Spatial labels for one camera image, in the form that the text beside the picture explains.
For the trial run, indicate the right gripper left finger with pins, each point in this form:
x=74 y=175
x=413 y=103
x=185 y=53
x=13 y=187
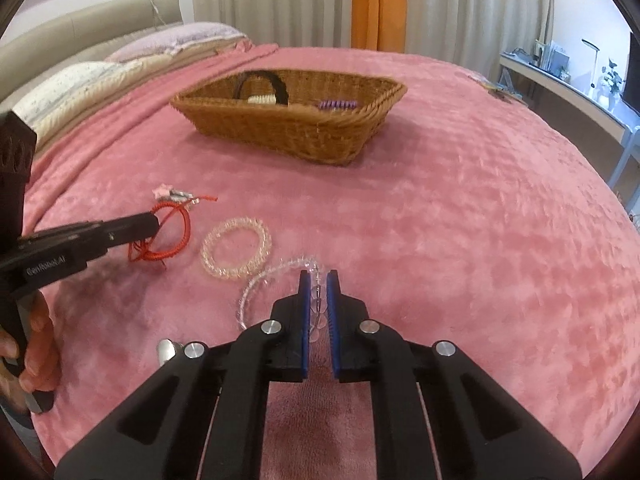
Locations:
x=202 y=414

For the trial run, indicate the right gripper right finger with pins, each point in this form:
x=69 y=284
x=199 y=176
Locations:
x=436 y=413

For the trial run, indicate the person's left hand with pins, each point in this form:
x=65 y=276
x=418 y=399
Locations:
x=42 y=360

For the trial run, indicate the pink hair clip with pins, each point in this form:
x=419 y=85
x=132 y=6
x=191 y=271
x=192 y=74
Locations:
x=162 y=193

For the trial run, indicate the white floral pillow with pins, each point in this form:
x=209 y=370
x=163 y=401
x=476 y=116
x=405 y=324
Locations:
x=60 y=87

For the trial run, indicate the pink plush bed blanket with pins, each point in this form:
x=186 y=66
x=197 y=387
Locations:
x=465 y=218

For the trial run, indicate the beige upholstered headboard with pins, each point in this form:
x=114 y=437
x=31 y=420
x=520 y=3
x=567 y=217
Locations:
x=89 y=34

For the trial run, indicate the lilac pillow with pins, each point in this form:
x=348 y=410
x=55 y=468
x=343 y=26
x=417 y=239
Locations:
x=174 y=40

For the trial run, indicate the brown wicker basket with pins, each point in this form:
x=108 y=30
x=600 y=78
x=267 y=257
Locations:
x=329 y=119

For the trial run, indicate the white desk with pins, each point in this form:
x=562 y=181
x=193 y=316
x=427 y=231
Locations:
x=625 y=135

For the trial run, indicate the white desk lamp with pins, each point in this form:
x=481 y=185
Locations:
x=592 y=77

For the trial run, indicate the small potted plant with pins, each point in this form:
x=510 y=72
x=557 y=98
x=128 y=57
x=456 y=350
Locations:
x=611 y=85

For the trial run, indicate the beige curtains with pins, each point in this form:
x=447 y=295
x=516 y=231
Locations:
x=469 y=33

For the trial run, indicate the orange curtain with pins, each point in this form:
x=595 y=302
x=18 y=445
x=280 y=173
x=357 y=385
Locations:
x=379 y=25

